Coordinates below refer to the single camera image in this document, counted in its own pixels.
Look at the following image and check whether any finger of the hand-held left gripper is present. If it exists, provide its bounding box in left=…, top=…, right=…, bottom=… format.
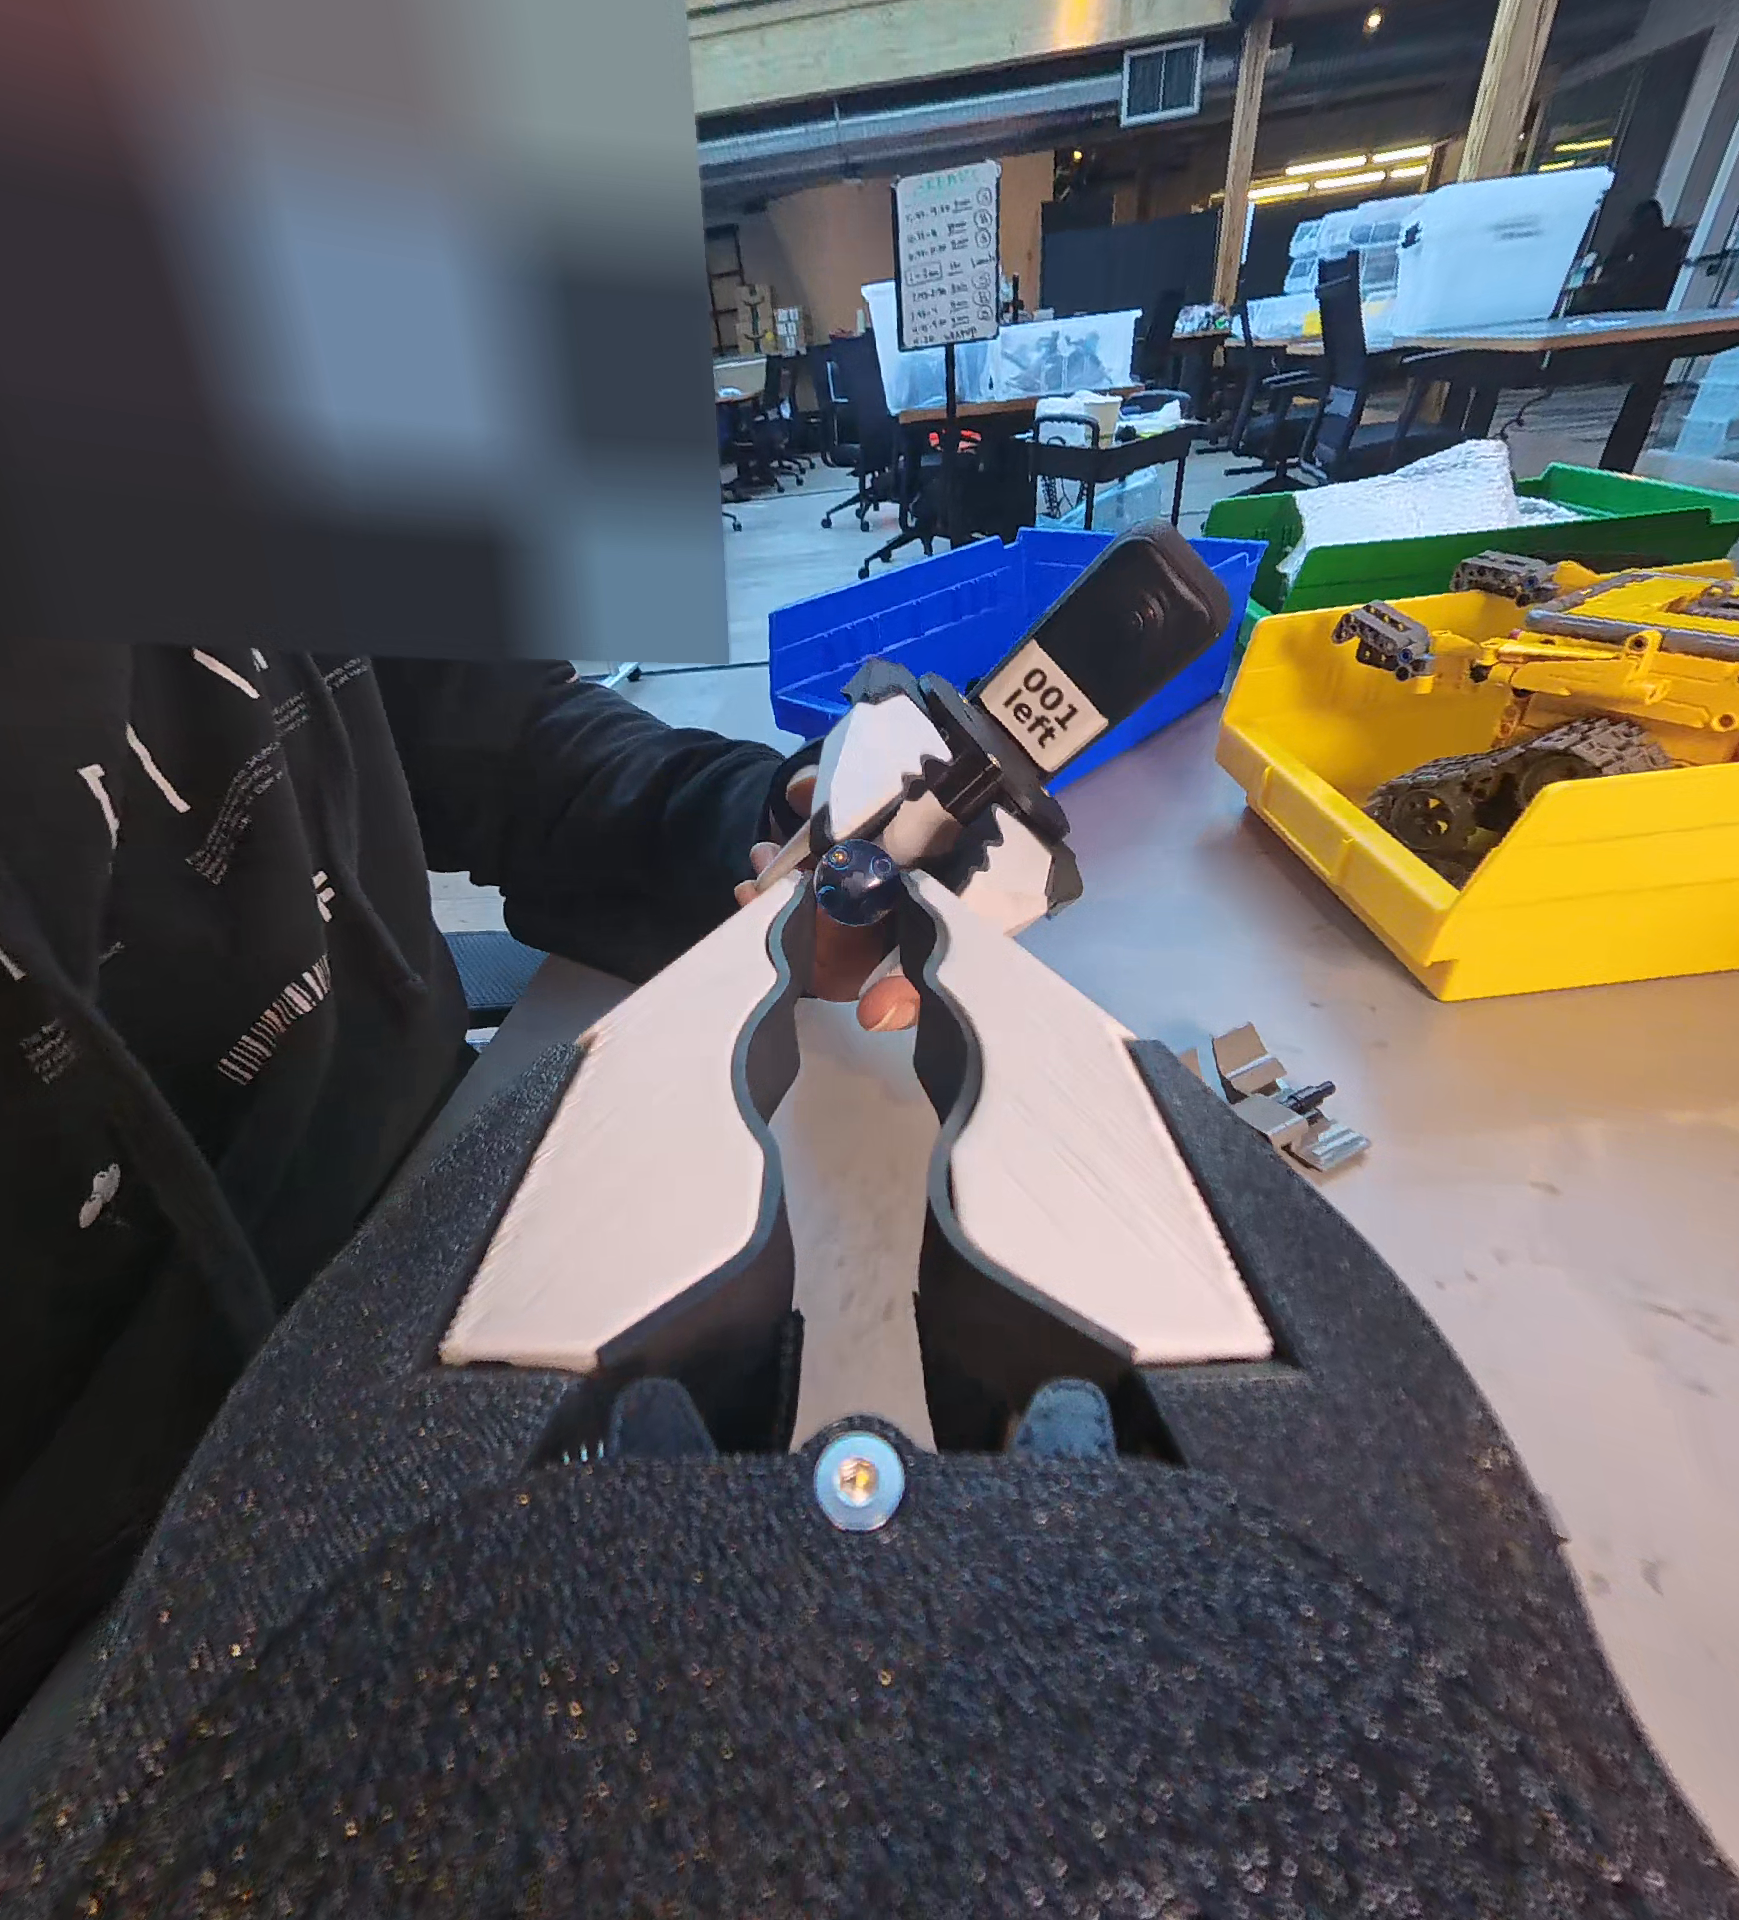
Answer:
left=805, top=698, right=961, bottom=880
left=891, top=788, right=1065, bottom=942

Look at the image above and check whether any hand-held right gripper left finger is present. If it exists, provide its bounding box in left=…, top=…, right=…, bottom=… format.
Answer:
left=438, top=880, right=813, bottom=1450

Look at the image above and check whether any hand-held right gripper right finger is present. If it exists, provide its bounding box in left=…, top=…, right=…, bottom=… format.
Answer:
left=895, top=882, right=1281, bottom=1450

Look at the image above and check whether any blue plastic bin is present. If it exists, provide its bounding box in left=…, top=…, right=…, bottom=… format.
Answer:
left=768, top=525, right=1270, bottom=790

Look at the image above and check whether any person's left forearm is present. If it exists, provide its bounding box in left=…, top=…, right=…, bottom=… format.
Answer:
left=367, top=656, right=818, bottom=984

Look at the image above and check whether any grey desk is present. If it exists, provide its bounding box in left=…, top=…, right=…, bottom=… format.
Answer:
left=0, top=658, right=1739, bottom=1920

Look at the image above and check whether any person's left hand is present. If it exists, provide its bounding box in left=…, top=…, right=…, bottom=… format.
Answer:
left=737, top=766, right=925, bottom=1036

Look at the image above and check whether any black utility cart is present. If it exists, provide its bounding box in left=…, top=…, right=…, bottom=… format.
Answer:
left=1025, top=393, right=1210, bottom=528

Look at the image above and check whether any grey brick panel assembly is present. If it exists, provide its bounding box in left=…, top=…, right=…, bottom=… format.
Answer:
left=1184, top=1023, right=1372, bottom=1174

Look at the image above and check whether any dark mesh chair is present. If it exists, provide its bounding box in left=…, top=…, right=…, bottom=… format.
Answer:
left=441, top=929, right=548, bottom=1043

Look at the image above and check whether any clear plastic bin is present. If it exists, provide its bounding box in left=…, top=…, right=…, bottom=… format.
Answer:
left=992, top=306, right=1144, bottom=399

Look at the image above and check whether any white bubble wrap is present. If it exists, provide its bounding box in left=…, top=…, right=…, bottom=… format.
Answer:
left=1296, top=442, right=1579, bottom=550

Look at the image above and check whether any black office chair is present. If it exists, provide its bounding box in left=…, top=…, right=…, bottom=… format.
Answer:
left=1228, top=247, right=1418, bottom=489
left=816, top=332, right=946, bottom=579
left=720, top=352, right=813, bottom=528

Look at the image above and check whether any whiteboard on stand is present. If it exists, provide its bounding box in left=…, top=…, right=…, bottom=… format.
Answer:
left=891, top=155, right=1009, bottom=553

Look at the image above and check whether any clear plastic storage box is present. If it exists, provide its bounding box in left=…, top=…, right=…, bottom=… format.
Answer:
left=1287, top=193, right=1427, bottom=299

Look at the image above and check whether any yellow tracked toy robot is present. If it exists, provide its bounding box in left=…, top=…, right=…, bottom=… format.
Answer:
left=1331, top=550, right=1739, bottom=888

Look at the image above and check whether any green plastic bin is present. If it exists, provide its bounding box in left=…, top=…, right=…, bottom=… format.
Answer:
left=1202, top=462, right=1739, bottom=619

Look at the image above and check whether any white storage box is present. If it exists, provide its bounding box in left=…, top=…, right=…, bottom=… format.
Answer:
left=1386, top=164, right=1617, bottom=338

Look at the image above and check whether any person's black hoodie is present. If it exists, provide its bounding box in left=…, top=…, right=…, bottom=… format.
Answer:
left=0, top=645, right=541, bottom=1854

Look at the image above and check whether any yellow plastic bin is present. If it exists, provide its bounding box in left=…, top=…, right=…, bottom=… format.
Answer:
left=1215, top=550, right=1739, bottom=1003

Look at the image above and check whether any long wooden table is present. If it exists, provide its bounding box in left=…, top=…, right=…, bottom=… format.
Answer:
left=1287, top=301, right=1739, bottom=474

